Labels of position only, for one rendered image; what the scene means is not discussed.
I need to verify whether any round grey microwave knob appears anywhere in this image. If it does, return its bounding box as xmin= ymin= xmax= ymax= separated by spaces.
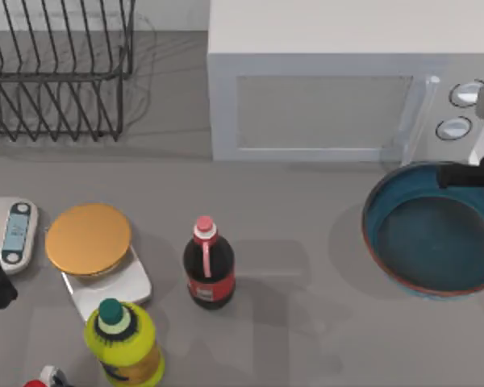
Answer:
xmin=449 ymin=80 xmax=484 ymax=109
xmin=435 ymin=116 xmax=474 ymax=142

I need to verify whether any blue bowl with red rim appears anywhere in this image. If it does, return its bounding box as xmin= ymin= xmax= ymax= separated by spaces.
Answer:
xmin=361 ymin=161 xmax=484 ymax=299

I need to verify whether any pale microwave door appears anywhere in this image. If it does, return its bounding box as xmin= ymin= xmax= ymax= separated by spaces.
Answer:
xmin=208 ymin=54 xmax=432 ymax=163

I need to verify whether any pale microwave oven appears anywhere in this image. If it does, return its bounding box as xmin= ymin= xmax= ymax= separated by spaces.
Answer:
xmin=207 ymin=0 xmax=484 ymax=167

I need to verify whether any dark cola bottle pink cap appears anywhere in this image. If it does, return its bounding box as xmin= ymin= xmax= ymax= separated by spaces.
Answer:
xmin=182 ymin=215 xmax=236 ymax=311

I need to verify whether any yellow bottle green cap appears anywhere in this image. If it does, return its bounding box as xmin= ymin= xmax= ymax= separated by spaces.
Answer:
xmin=83 ymin=298 xmax=166 ymax=387

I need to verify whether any white scale with orange plate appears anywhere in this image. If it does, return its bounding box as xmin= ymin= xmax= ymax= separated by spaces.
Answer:
xmin=44 ymin=203 xmax=153 ymax=323

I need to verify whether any white scale with blue display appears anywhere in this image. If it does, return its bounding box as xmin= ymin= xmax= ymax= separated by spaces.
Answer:
xmin=0 ymin=196 xmax=40 ymax=276

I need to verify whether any clear microwave door handle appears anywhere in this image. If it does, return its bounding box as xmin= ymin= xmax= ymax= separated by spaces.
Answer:
xmin=398 ymin=74 xmax=443 ymax=163

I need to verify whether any dark wire dish rack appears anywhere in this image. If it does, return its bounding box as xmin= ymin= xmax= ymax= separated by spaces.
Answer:
xmin=0 ymin=0 xmax=137 ymax=143

